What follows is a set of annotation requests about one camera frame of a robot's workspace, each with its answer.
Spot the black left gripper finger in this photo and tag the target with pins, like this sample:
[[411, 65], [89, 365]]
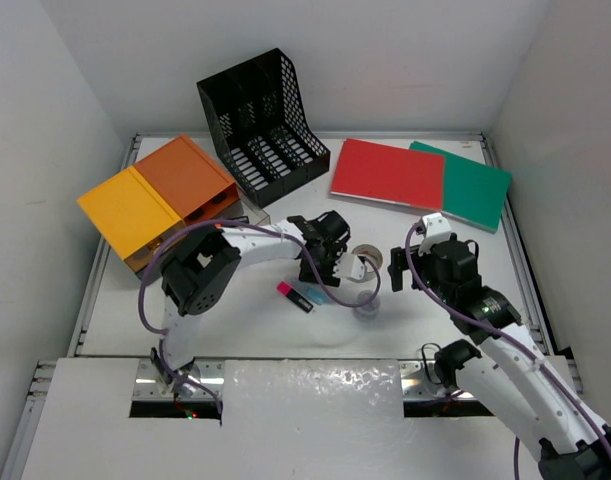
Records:
[[329, 277], [306, 274]]

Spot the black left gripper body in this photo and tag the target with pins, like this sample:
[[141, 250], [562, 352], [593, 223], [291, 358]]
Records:
[[330, 251]]

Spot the blue highlighter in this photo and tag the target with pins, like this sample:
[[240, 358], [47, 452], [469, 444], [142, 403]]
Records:
[[316, 296]]

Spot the pink highlighter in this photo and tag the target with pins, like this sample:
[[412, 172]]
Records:
[[292, 295]]

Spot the clear grey drawer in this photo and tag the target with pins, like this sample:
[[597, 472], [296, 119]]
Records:
[[248, 214]]

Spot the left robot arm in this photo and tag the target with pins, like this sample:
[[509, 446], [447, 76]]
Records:
[[198, 263]]

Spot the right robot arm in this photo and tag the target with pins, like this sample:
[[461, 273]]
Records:
[[499, 363]]

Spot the white tape roll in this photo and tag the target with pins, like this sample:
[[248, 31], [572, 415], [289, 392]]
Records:
[[372, 259]]

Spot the small clear jar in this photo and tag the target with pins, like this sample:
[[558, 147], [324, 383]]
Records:
[[369, 306]]

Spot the red notebook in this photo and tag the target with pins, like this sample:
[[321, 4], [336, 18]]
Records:
[[389, 174]]

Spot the green notebook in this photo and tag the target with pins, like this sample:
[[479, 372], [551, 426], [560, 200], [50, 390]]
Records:
[[472, 192]]

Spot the black mesh file rack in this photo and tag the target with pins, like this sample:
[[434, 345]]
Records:
[[259, 130]]

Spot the orange yellow drawer organizer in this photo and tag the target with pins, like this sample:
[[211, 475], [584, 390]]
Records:
[[175, 186]]

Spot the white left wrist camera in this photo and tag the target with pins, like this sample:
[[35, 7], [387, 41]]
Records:
[[350, 267]]

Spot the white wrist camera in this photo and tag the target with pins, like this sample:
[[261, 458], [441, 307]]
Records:
[[435, 229], [350, 267]]

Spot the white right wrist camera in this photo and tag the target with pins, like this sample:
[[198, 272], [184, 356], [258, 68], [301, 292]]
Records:
[[435, 229]]

